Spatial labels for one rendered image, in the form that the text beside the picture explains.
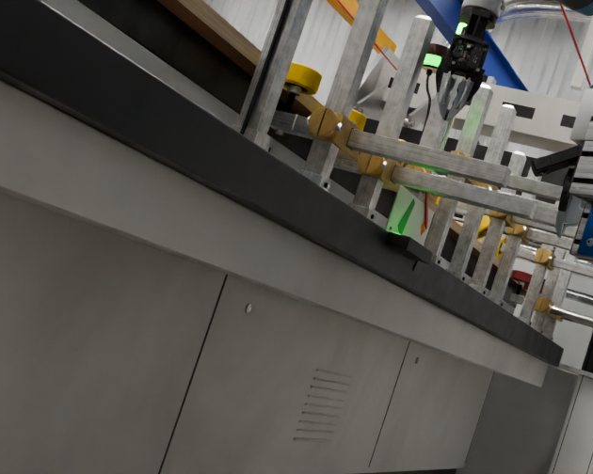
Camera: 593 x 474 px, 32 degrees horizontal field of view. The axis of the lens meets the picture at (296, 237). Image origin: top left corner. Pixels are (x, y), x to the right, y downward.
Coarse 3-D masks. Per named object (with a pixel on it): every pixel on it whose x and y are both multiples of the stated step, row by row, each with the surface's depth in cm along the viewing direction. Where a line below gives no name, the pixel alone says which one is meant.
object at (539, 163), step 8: (560, 152) 209; (568, 152) 208; (576, 152) 208; (536, 160) 210; (544, 160) 210; (552, 160) 209; (560, 160) 208; (568, 160) 208; (536, 168) 210; (544, 168) 210; (552, 168) 211; (560, 168) 212; (536, 176) 214
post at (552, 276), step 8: (560, 248) 376; (560, 256) 376; (552, 272) 376; (552, 280) 375; (544, 288) 376; (552, 288) 374; (544, 296) 375; (552, 296) 377; (536, 312) 375; (536, 320) 374; (544, 320) 376
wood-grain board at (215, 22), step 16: (160, 0) 153; (176, 0) 150; (192, 0) 153; (192, 16) 156; (208, 16) 158; (208, 32) 163; (224, 32) 164; (224, 48) 170; (240, 48) 169; (256, 48) 174; (240, 64) 178; (256, 64) 175; (288, 96) 191; (304, 96) 194; (304, 112) 201; (432, 208) 280; (496, 272) 382; (512, 272) 385
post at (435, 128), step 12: (456, 84) 218; (456, 96) 220; (432, 108) 218; (432, 120) 218; (444, 120) 218; (432, 132) 217; (444, 132) 220; (420, 144) 218; (432, 144) 217; (420, 192) 216
